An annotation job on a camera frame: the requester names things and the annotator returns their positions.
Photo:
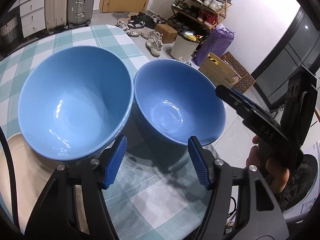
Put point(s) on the silver grey hard suitcase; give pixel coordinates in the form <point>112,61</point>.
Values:
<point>79,12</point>

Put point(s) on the small brown cardboard box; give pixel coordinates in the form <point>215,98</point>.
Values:
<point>168,33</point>

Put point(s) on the wooden shoe rack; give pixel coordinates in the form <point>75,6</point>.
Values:
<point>208,13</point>

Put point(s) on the light blue ceramic bowl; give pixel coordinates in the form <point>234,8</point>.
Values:
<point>75,103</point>

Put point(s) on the white drawer dresser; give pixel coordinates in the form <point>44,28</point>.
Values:
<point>31,16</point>

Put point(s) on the open cardboard box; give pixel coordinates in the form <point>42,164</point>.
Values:
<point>219,72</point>

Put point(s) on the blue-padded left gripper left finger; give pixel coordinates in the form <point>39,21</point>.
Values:
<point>111,159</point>

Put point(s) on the white trash bin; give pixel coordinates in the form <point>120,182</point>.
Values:
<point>184,46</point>

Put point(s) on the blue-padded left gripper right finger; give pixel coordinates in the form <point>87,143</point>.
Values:
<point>202,160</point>

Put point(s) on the person's right hand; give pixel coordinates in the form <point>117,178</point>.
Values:
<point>280,174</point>

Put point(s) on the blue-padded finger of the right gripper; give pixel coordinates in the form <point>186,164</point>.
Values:
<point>236,100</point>

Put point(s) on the beige hard suitcase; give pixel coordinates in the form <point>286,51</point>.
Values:
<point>55,12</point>

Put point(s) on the woven laundry basket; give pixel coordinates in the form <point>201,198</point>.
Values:
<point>10,31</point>

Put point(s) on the purple rolled bag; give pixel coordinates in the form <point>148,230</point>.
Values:
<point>217,42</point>

